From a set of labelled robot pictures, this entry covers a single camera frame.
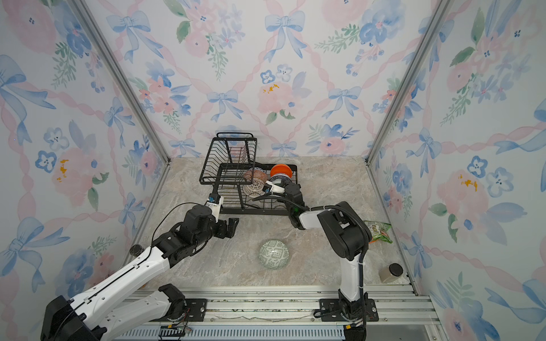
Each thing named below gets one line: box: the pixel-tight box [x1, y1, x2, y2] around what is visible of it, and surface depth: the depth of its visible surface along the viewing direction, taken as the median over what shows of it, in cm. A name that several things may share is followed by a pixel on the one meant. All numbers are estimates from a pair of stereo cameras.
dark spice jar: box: [129, 244, 145, 257], surface depth 80 cm
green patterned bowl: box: [258, 239, 290, 270], surface depth 87 cm
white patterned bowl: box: [242, 179, 266, 198], surface depth 105 cm
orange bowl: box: [270, 163, 293, 179], surface depth 108 cm
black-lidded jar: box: [378, 262, 404, 284], surface depth 76 cm
